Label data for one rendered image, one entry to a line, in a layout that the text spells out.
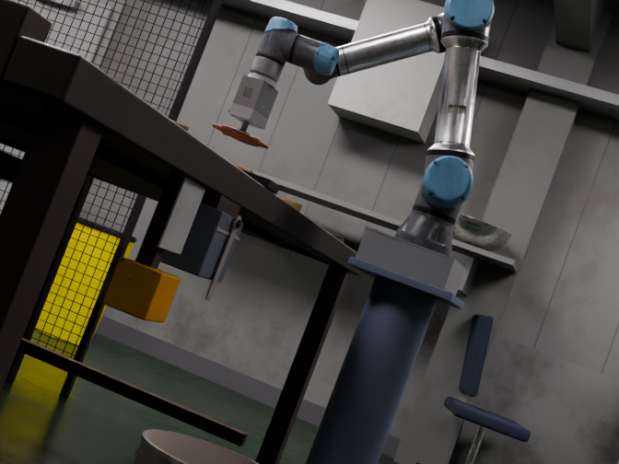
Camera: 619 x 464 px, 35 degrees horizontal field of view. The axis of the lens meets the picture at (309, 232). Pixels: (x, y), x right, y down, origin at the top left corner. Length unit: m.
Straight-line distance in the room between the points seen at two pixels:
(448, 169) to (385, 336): 0.44
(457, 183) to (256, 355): 3.93
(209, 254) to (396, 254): 0.83
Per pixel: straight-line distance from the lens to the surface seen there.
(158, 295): 1.55
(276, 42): 2.42
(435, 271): 2.40
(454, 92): 2.37
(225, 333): 6.19
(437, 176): 2.31
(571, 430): 5.81
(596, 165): 5.97
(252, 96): 2.39
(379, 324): 2.41
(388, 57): 2.54
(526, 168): 5.84
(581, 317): 5.83
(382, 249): 2.43
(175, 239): 1.60
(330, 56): 2.40
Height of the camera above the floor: 0.76
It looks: 3 degrees up
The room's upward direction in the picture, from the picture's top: 21 degrees clockwise
